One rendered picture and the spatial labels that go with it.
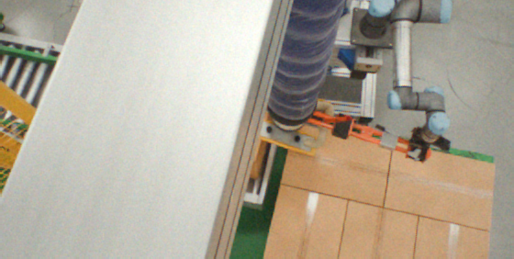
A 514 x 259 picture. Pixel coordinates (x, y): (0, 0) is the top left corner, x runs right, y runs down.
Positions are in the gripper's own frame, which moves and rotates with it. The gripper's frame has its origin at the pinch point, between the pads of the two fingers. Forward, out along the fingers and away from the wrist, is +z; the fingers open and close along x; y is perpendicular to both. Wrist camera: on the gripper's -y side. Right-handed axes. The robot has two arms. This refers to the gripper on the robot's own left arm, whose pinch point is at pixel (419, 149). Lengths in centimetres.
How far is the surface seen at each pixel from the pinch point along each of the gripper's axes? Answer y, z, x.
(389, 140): 13.8, -1.6, 1.1
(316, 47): 53, -78, 9
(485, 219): -58, 65, 3
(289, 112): 58, -23, 11
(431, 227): -31, 66, 17
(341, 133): 34.9, -2.5, 5.2
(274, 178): 64, 120, 7
